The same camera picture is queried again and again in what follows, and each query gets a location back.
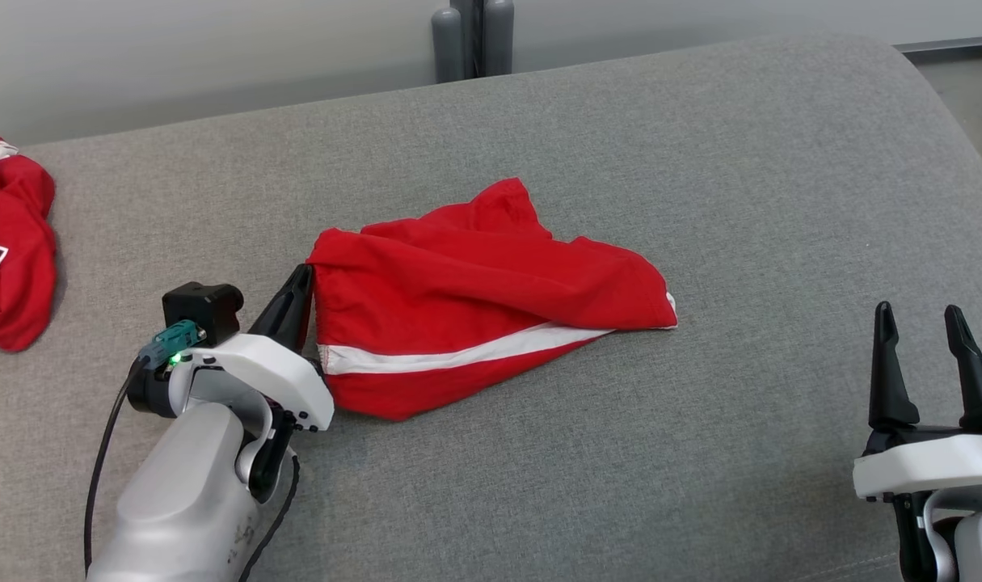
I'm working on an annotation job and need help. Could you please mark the grey cylindrical post foot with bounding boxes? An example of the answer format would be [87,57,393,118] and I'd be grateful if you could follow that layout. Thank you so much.
[432,6,465,84]
[483,0,516,78]

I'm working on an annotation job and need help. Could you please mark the teal left camera connector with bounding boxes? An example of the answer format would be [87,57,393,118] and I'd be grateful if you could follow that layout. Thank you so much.
[139,320,207,365]

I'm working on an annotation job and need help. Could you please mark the red jersey with black lettering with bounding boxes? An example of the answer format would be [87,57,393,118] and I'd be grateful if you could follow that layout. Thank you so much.
[0,123,57,352]

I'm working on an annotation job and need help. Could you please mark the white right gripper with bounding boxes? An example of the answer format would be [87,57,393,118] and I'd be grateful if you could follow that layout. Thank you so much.
[853,302,982,502]

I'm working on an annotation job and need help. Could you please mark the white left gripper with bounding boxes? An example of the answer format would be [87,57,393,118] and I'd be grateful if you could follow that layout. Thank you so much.
[175,264,335,433]

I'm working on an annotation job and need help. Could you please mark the grey metal partition post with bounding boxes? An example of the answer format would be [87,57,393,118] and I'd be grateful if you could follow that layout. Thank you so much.
[450,0,485,79]

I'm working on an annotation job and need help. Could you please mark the red shorts with white stripe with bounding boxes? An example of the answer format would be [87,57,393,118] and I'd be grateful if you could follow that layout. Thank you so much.
[306,178,679,421]

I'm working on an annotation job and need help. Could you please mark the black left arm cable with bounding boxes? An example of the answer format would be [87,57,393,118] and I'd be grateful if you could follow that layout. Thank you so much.
[84,360,148,575]

